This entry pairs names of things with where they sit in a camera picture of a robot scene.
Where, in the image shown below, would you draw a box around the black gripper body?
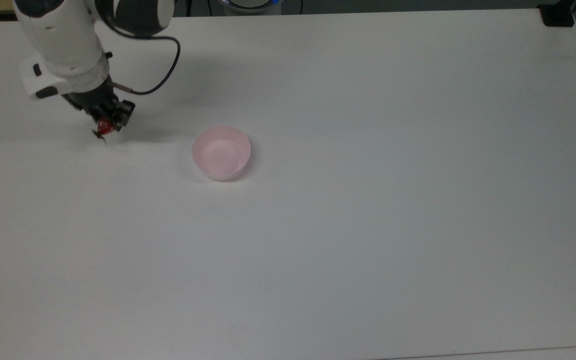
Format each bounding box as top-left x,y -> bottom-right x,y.
62,75 -> 124,117

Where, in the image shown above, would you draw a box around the red strawberry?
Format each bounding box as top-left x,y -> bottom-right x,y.
92,117 -> 118,146

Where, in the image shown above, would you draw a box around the pink plastic bowl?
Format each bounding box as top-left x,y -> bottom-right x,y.
191,125 -> 252,182

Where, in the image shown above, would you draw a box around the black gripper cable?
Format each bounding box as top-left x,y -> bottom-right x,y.
95,0 -> 182,96

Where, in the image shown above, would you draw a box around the robot base with blue ring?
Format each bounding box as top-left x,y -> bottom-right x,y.
217,0 -> 285,15

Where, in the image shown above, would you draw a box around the black mount block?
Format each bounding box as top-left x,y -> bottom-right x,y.
539,0 -> 576,28

